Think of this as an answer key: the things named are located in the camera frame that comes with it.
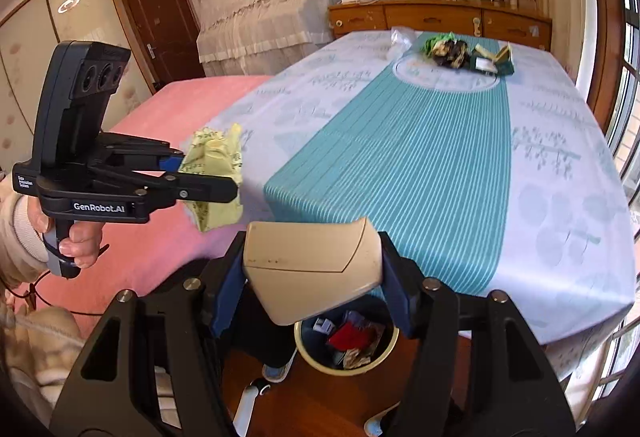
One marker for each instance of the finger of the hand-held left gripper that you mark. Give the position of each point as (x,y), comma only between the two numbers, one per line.
(170,163)
(210,189)

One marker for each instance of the person's slipper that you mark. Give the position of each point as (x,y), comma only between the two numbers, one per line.
(277,369)

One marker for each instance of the person's striped sweater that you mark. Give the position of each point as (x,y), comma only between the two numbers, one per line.
(40,357)

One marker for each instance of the round waste bin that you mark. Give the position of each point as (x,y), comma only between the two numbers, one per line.
(310,357)

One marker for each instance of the tree print tablecloth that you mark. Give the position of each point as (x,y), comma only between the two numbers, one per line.
(450,167)

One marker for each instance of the purple white box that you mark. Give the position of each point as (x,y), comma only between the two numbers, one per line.
(356,318)

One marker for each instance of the lace covered piano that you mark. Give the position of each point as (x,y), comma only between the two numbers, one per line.
(260,17)

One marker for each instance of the gold black packet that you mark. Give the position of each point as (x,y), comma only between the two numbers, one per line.
(441,49)

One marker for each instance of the beige plastic box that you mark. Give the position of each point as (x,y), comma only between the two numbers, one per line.
(310,267)

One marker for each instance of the person's leg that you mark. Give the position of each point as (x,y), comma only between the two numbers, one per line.
(265,342)

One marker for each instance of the red packet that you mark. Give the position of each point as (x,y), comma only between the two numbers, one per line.
(347,336)

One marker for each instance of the yellow paper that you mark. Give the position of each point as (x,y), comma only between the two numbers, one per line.
(215,157)

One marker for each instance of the yellow label packet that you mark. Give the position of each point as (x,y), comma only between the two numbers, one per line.
(502,54)

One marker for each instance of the black crumpled bag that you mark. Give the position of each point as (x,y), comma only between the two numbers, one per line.
(460,54)

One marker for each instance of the metal window grille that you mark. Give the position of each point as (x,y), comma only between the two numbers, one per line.
(625,67)

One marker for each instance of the clear plastic wrapper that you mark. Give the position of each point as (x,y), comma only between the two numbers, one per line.
(401,42)

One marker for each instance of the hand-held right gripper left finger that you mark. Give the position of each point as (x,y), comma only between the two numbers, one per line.
(230,302)

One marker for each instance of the person's left hand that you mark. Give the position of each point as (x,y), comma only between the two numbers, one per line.
(82,237)

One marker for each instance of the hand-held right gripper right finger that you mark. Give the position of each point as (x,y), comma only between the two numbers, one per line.
(400,302)

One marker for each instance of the brown wooden door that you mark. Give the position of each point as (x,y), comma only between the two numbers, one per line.
(160,17)

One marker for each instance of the dark green foil packet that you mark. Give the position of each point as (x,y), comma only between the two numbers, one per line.
(482,64)

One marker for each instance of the green plastic leaves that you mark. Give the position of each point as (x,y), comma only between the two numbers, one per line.
(440,39)

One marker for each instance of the wooden drawer cabinet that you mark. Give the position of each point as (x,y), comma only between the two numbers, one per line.
(430,17)

